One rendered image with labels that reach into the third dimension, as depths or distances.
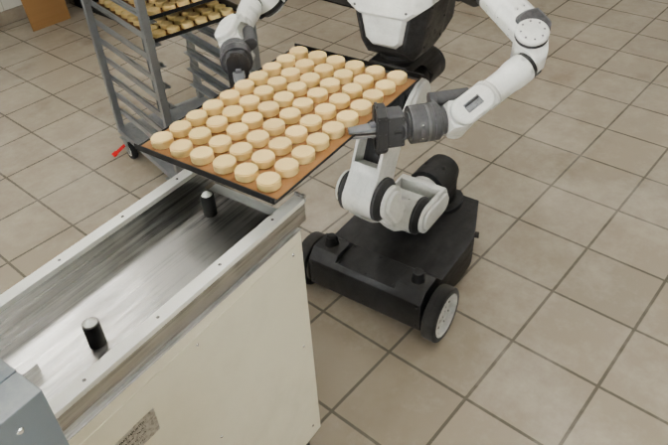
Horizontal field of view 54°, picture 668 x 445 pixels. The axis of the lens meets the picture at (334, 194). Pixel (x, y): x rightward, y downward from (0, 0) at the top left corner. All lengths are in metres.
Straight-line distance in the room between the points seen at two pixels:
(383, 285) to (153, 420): 1.12
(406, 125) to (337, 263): 0.96
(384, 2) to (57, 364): 1.20
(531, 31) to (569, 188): 1.56
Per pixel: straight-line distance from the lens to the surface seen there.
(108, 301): 1.41
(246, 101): 1.61
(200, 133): 1.51
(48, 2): 5.31
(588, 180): 3.18
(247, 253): 1.37
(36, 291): 1.44
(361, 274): 2.30
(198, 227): 1.53
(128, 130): 3.39
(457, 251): 2.43
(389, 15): 1.87
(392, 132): 1.49
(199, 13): 2.84
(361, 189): 2.03
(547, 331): 2.44
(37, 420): 0.86
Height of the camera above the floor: 1.78
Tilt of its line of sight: 37 degrees down
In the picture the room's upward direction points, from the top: 3 degrees counter-clockwise
